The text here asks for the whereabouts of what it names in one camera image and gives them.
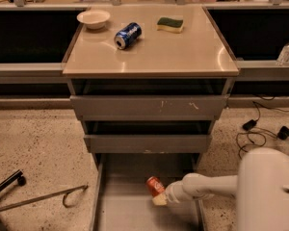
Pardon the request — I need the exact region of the white bowl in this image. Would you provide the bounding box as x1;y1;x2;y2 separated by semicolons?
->
77;10;110;30

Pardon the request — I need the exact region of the black caster leg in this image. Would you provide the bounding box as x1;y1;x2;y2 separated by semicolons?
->
0;170;26;192

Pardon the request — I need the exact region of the grey drawer cabinet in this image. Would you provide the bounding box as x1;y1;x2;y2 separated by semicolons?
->
62;4;241;166

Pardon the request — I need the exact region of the metal hook rod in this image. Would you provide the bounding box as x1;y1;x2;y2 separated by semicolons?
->
0;184;89;213

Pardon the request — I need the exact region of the clear plastic water bottle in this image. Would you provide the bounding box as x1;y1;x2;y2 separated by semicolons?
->
276;41;289;65

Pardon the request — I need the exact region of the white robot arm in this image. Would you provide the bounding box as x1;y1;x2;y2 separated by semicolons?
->
146;147;289;231

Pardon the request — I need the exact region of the grey middle drawer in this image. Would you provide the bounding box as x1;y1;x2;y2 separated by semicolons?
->
84;135;212;153

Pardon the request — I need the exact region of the black floor cable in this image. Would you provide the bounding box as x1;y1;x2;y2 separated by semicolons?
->
235;94;289;161

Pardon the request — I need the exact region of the red coke can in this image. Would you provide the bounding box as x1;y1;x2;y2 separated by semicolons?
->
146;176;165;197

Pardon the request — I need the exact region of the grey top drawer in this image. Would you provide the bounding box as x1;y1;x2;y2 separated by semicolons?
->
70;95;226;121

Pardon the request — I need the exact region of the green yellow sponge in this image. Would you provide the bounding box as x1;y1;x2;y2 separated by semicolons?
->
156;17;184;34

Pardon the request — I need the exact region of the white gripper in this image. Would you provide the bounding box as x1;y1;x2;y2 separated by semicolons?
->
152;181;192;206

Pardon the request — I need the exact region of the blue pepsi can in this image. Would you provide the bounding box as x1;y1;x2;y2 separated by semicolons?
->
114;22;142;50

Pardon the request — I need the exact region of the black power adapter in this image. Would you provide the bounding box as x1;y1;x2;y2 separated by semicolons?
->
242;119;257;131

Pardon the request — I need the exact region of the grey open bottom drawer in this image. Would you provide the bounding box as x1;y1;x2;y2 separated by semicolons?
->
91;153;206;231

